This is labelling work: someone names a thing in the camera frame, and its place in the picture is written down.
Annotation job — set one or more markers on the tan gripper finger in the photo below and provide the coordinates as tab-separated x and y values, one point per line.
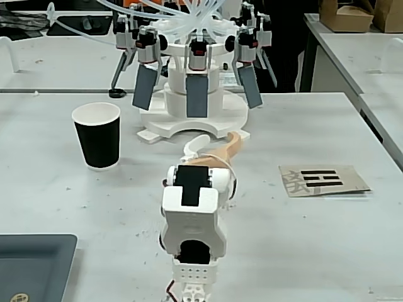
234	146

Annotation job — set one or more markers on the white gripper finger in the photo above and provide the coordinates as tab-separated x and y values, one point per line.
190	148

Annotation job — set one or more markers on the black paper cup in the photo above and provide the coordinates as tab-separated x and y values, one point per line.
99	141

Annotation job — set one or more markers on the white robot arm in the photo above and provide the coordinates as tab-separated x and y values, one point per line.
190	226

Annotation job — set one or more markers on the grey flat paddle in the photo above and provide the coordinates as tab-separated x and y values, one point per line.
144	88
250	86
196	97

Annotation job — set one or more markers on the white printed label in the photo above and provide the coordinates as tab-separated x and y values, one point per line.
227	79

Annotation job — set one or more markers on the dark thin paddle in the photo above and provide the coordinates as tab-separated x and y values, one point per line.
269	69
119	70

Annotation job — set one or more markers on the silver actuator module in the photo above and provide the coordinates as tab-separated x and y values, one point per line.
198	56
123	34
148	47
246	47
264	31

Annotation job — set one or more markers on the small black cap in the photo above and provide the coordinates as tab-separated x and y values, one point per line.
116	93

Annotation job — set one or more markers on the cardboard card with black bars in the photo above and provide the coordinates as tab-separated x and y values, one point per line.
324	181

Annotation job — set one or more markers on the person in dark clothes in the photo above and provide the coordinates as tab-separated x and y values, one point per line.
286	47

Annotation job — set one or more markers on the clear plastic tube bundle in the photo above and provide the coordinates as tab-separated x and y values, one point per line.
196	19

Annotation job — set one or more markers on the black flat tray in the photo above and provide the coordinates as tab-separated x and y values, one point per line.
78	26

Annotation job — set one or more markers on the brown cardboard box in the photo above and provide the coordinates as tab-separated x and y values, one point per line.
388	15
346	17

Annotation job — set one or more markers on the grey plastic tray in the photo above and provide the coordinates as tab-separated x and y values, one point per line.
31	264

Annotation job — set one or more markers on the dark cluttered pile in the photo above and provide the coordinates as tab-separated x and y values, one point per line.
22	22

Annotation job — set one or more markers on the round gold sticker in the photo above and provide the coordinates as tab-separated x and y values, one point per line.
19	298

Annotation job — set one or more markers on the white round pedestal device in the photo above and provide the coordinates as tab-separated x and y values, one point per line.
195	129

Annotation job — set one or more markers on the white curved bracket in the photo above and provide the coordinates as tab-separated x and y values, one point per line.
395	47
11	50

